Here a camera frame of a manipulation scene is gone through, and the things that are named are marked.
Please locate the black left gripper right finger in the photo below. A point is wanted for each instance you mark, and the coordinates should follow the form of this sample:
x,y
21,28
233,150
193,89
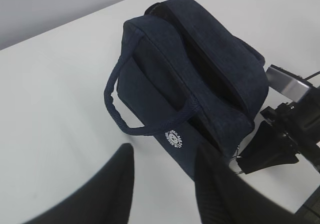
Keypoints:
x,y
223,197

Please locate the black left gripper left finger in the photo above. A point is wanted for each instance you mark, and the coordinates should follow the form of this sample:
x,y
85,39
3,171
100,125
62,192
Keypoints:
x,y
105,198

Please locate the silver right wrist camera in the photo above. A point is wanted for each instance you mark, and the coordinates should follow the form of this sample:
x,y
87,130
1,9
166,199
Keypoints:
x,y
288,84

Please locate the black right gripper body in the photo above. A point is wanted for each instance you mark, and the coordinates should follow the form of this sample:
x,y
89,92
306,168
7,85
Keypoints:
x,y
300,121

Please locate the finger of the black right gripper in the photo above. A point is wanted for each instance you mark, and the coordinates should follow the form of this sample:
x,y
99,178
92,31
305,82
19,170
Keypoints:
x,y
269,147

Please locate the navy blue lunch bag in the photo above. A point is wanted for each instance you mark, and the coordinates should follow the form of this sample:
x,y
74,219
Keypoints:
x,y
184,79

